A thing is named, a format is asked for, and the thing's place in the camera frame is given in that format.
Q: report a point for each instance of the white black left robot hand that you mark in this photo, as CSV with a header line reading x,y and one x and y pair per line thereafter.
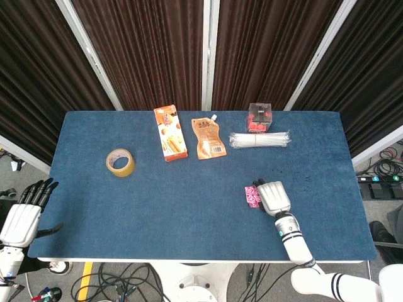
x,y
19,223

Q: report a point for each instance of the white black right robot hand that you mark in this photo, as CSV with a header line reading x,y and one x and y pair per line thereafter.
x,y
274,196

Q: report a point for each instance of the pink patterned block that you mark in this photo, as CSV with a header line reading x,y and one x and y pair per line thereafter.
x,y
251,196

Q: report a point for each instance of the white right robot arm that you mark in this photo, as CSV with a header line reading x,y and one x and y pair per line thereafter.
x,y
292,239

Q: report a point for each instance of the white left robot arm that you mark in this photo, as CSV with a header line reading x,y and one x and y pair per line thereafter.
x,y
7,264

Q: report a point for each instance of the bundle of clear straws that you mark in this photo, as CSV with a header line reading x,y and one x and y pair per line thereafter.
x,y
259,140

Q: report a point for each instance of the bunch of coloured markers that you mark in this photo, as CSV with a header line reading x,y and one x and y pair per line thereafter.
x,y
47,294

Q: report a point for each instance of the clear box with red items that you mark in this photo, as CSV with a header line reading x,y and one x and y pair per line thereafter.
x,y
259,118

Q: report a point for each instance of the yellow floor tape strip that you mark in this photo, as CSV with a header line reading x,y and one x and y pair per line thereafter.
x,y
85,280

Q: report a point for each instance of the orange spout drink pouch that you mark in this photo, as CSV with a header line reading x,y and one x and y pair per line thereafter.
x,y
207,135

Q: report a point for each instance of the black foot pedal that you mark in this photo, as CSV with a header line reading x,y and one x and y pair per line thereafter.
x,y
378,191
397,191

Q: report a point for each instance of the black power strip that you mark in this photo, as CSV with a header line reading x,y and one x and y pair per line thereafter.
x,y
384,178

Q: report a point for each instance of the black shoe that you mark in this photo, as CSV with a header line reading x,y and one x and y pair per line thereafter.
x,y
382,232

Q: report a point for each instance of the blue felt table cover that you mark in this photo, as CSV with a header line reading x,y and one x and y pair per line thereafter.
x,y
157,204

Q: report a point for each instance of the brown packing tape roll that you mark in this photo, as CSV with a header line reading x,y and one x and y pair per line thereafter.
x,y
126,171

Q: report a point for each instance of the orange biscuit box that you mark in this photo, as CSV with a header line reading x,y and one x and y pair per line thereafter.
x,y
171,135

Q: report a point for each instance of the dark brown pleated curtain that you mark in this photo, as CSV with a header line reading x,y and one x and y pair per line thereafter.
x,y
267,50
145,53
37,78
368,72

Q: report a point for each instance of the white partition frame rail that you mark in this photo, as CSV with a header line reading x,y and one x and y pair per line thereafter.
x,y
378,144
22,154

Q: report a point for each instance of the white table pedestal base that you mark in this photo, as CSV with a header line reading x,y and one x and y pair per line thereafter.
x,y
195,283

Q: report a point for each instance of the white partition frame post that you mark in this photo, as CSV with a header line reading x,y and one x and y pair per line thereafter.
x,y
89,56
321,53
210,53

